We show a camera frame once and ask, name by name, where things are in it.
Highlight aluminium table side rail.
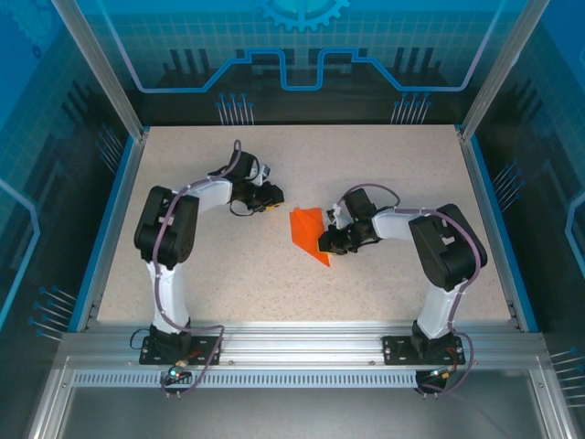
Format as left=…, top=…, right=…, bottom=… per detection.
left=75, top=130, right=152, bottom=333
left=456, top=127, right=540, bottom=333

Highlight thin black wire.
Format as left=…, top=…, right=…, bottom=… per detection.
left=130, top=327, right=153, bottom=352

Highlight aluminium frame post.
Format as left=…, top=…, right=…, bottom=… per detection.
left=48, top=0, right=151, bottom=143
left=456, top=0, right=552, bottom=143

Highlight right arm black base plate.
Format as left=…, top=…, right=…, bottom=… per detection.
left=382, top=335, right=467, bottom=366

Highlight cable connector with green light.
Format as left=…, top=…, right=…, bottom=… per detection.
left=427, top=365, right=458, bottom=383
left=166, top=360, right=191, bottom=383

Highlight slotted grey cable duct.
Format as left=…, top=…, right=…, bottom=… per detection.
left=71, top=370, right=421, bottom=389

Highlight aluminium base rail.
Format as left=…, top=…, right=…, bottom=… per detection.
left=58, top=319, right=548, bottom=367

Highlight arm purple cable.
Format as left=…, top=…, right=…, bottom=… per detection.
left=153, top=139, right=243, bottom=400
left=349, top=182, right=488, bottom=400

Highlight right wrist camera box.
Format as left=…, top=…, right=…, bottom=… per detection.
left=325, top=199, right=347, bottom=229

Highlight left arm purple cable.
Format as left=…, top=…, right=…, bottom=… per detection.
left=153, top=139, right=243, bottom=400

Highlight orange paper sheet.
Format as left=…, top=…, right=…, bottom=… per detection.
left=289, top=206, right=335, bottom=269

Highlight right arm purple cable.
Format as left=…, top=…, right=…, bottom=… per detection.
left=349, top=182, right=488, bottom=400

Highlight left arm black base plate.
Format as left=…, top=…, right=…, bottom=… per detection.
left=139, top=335, right=224, bottom=366

